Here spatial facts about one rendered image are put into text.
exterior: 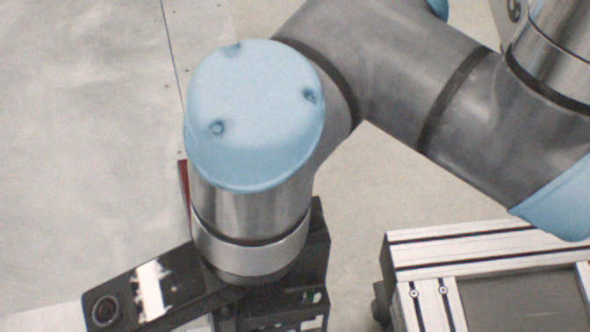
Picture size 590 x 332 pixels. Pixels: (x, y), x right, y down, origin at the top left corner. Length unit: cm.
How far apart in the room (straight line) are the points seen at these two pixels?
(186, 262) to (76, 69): 48
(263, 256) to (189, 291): 8
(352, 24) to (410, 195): 142
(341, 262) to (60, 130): 92
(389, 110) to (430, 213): 140
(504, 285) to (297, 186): 115
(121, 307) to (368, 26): 26
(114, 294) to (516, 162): 29
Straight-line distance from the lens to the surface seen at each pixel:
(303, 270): 76
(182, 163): 110
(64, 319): 96
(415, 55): 65
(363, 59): 65
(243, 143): 59
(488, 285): 176
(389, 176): 208
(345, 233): 201
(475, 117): 64
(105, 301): 78
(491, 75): 65
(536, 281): 178
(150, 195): 111
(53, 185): 112
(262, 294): 78
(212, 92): 60
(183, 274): 76
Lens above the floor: 175
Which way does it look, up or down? 57 degrees down
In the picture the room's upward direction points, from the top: 5 degrees clockwise
